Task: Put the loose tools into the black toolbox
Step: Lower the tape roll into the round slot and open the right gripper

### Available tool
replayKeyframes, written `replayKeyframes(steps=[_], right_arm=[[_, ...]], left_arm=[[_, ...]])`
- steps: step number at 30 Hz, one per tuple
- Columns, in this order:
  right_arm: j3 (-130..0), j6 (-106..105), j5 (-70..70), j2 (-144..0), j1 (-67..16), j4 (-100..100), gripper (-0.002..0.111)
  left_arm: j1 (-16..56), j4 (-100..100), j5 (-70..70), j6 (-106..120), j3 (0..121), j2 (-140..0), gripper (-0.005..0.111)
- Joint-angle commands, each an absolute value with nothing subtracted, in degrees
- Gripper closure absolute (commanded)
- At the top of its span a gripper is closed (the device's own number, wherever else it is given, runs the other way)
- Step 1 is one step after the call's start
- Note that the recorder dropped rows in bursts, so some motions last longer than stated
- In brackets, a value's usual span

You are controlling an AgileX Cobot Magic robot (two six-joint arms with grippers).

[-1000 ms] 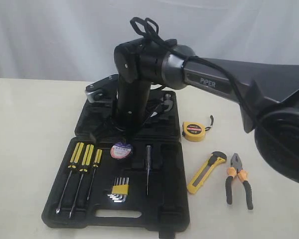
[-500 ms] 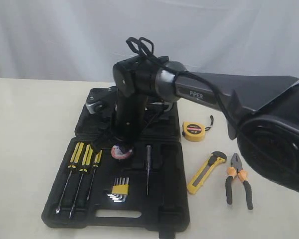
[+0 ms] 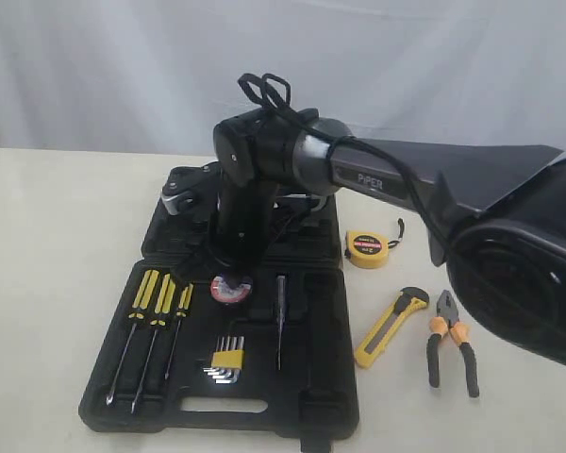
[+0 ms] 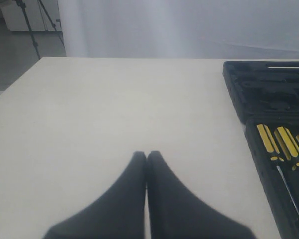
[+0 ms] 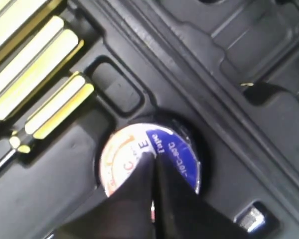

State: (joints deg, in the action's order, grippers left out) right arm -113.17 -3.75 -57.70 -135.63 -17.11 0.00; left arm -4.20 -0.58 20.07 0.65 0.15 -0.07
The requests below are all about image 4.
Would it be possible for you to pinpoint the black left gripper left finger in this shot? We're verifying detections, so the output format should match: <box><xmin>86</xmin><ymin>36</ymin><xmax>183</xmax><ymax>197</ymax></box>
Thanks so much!
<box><xmin>44</xmin><ymin>151</ymin><xmax>147</xmax><ymax>239</ymax></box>

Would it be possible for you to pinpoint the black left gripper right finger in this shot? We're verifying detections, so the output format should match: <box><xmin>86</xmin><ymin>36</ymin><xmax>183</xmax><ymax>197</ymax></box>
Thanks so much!
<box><xmin>147</xmin><ymin>151</ymin><xmax>255</xmax><ymax>239</ymax></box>

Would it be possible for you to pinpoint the black plastic tool case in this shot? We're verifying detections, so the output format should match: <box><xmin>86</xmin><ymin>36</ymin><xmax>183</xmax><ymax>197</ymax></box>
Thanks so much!
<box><xmin>223</xmin><ymin>60</ymin><xmax>299</xmax><ymax>239</ymax></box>

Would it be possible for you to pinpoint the large yellow black screwdriver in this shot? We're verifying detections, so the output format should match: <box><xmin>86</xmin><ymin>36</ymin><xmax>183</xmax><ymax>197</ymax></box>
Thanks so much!
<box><xmin>257</xmin><ymin>124</ymin><xmax>299</xmax><ymax>219</ymax></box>

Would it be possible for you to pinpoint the middle yellow black screwdriver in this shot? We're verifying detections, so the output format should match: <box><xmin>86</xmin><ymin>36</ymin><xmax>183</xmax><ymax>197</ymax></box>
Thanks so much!
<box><xmin>274</xmin><ymin>126</ymin><xmax>299</xmax><ymax>172</ymax></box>

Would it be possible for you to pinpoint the white backdrop curtain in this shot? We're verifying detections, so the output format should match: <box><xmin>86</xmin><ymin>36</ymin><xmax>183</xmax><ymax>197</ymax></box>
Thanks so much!
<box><xmin>58</xmin><ymin>0</ymin><xmax>299</xmax><ymax>59</ymax></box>

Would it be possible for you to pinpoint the black tripod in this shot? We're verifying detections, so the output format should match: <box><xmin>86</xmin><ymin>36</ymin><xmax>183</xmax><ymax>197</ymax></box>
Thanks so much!
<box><xmin>0</xmin><ymin>0</ymin><xmax>65</xmax><ymax>84</ymax></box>

